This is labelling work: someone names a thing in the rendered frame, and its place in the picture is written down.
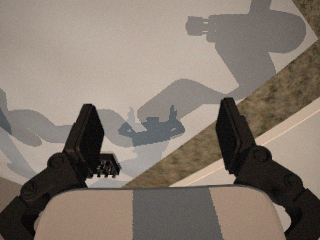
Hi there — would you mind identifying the black knob box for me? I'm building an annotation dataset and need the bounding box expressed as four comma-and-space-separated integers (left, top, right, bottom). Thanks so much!
95, 154, 120, 178

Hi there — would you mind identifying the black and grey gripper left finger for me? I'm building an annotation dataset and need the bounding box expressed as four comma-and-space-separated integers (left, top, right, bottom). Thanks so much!
0, 103, 104, 240

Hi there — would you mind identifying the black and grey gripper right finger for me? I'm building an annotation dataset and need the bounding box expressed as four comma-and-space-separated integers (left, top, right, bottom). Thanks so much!
215, 97, 320, 240

